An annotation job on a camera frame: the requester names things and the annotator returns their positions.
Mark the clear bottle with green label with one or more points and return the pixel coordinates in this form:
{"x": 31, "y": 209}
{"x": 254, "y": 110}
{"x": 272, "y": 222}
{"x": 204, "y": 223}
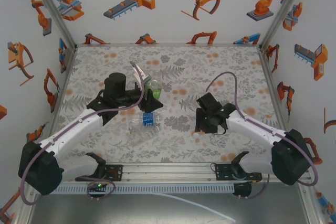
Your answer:
{"x": 156, "y": 91}

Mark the clear bottle with blue label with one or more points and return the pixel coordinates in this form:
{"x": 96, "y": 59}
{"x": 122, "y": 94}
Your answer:
{"x": 148, "y": 119}

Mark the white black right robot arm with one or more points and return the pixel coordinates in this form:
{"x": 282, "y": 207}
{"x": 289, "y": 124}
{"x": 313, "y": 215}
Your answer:
{"x": 257, "y": 129}

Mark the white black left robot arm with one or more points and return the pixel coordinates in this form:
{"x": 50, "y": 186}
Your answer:
{"x": 73, "y": 129}

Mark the floral patterned table cover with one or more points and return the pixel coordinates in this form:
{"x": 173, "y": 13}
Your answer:
{"x": 183, "y": 58}

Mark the black hub box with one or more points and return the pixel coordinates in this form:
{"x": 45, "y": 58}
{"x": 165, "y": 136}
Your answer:
{"x": 97, "y": 188}
{"x": 242, "y": 188}

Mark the white tube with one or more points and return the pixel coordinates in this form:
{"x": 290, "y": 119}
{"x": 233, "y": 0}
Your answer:
{"x": 199, "y": 206}

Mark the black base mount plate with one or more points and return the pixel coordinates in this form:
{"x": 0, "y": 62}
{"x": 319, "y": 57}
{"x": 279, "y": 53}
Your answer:
{"x": 119, "y": 167}
{"x": 221, "y": 171}

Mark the aluminium frame bar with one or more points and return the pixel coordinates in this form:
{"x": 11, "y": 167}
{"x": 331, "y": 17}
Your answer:
{"x": 63, "y": 90}
{"x": 168, "y": 44}
{"x": 273, "y": 90}

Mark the aluminium rail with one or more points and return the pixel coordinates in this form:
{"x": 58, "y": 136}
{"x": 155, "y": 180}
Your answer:
{"x": 168, "y": 172}

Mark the aluminium frame post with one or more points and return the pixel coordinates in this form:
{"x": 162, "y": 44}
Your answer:
{"x": 54, "y": 11}
{"x": 282, "y": 11}

